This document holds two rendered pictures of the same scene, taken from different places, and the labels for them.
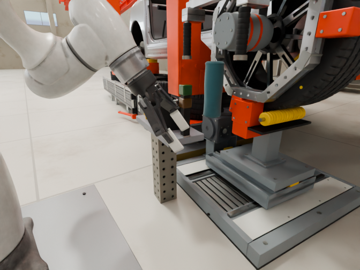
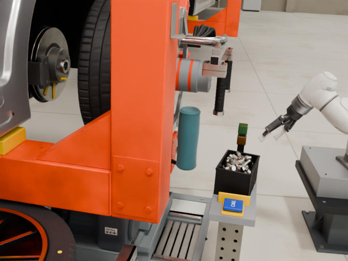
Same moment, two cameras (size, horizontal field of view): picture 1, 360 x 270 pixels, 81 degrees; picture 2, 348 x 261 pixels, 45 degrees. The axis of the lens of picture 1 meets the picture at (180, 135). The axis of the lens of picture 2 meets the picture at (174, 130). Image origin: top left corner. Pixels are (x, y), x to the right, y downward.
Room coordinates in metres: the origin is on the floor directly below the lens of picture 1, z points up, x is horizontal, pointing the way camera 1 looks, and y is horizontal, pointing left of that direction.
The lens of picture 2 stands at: (2.35, 0.81, 1.27)
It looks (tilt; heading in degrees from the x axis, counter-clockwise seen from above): 21 degrees down; 218
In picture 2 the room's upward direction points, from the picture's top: 3 degrees clockwise
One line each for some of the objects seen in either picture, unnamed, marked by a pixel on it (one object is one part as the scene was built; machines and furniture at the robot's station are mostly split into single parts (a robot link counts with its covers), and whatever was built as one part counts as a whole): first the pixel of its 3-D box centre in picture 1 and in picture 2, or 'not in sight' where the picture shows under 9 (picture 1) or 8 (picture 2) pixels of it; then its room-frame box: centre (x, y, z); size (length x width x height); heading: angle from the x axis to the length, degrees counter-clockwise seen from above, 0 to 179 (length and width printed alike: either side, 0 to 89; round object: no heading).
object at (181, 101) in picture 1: (185, 102); (241, 139); (0.82, -0.02, 0.59); 0.04 x 0.04 x 0.04; 28
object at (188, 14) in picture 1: (193, 15); (214, 68); (1.02, -0.06, 0.93); 0.09 x 0.05 x 0.05; 118
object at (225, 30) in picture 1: (243, 32); (186, 75); (0.94, -0.26, 0.85); 0.21 x 0.14 x 0.14; 118
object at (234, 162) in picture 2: (166, 111); (237, 172); (0.98, 0.06, 0.51); 0.20 x 0.14 x 0.13; 19
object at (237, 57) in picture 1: (242, 33); (227, 75); (0.71, -0.19, 0.83); 0.04 x 0.04 x 0.16
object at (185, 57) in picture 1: (187, 40); (220, 95); (1.01, -0.03, 0.83); 0.04 x 0.04 x 0.16
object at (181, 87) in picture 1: (185, 89); (243, 128); (0.82, -0.02, 0.64); 0.04 x 0.04 x 0.04; 28
